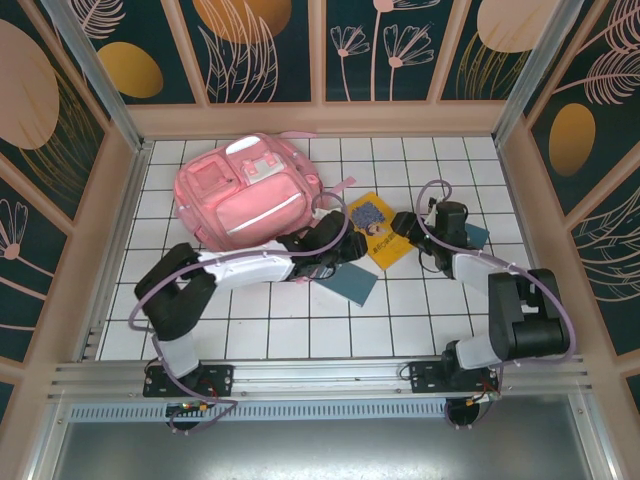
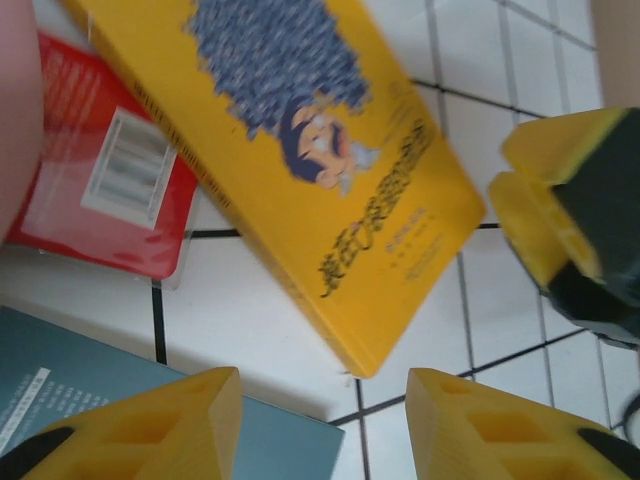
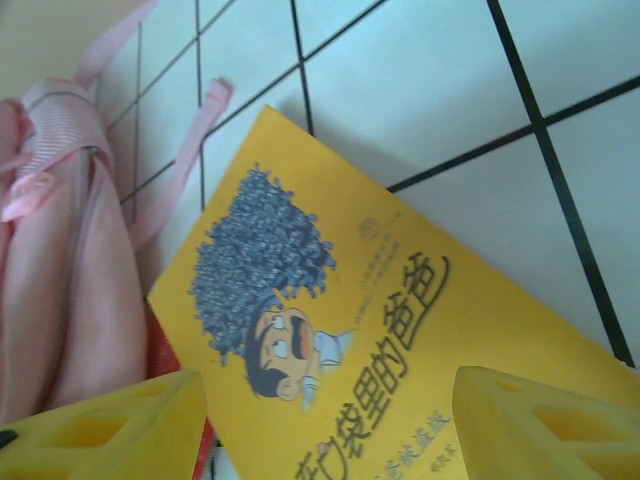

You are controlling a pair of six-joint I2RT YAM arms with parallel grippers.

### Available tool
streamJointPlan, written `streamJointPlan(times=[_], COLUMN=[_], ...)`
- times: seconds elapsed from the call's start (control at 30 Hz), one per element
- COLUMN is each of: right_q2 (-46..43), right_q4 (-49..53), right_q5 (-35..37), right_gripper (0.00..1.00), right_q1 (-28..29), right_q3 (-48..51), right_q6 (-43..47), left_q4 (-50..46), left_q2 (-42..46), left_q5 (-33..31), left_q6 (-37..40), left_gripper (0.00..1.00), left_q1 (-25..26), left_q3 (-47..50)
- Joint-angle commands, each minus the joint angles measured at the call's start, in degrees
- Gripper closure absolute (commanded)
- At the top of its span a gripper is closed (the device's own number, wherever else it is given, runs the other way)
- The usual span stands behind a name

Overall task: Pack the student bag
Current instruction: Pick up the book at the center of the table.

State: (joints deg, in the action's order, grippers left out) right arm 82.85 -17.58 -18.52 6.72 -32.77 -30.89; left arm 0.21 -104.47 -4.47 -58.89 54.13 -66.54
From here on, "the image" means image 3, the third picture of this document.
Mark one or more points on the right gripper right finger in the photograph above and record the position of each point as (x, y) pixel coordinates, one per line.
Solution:
(550, 440)

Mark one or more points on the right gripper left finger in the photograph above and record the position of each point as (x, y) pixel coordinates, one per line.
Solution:
(100, 440)

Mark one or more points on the pink backpack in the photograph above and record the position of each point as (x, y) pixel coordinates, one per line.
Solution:
(60, 300)

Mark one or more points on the yellow cartoon book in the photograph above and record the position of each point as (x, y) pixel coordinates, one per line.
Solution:
(400, 325)

